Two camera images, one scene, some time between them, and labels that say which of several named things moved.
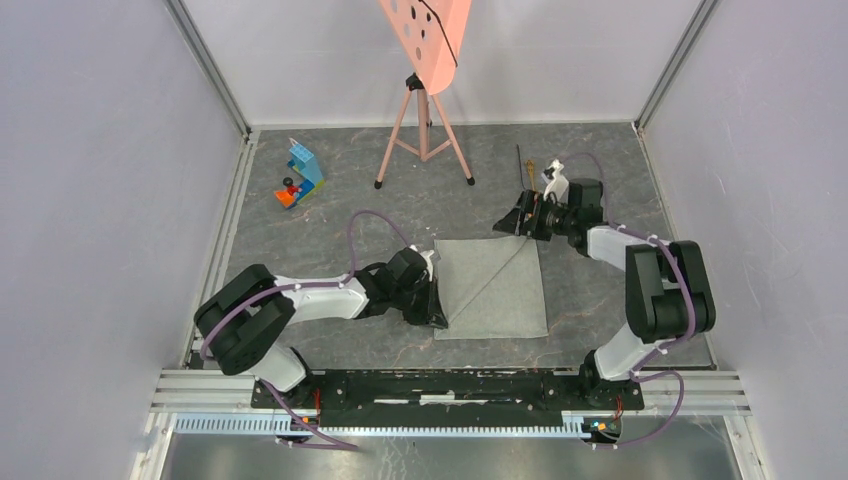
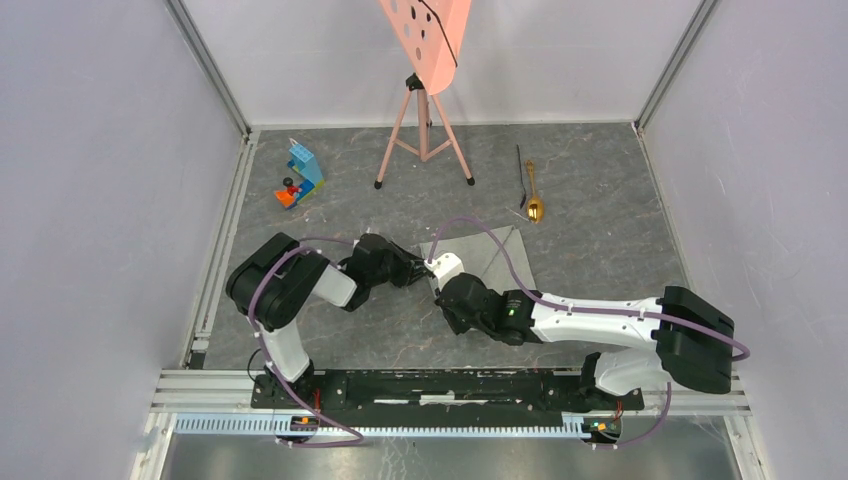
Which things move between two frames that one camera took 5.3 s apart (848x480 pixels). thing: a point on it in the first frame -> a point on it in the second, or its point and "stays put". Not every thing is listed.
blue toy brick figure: [303, 164] stays put
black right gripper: [533, 216] -> [451, 302]
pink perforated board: [431, 34] stays put
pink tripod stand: [419, 129] stays put
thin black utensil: [518, 155] stays put
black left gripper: [428, 312] -> [411, 268]
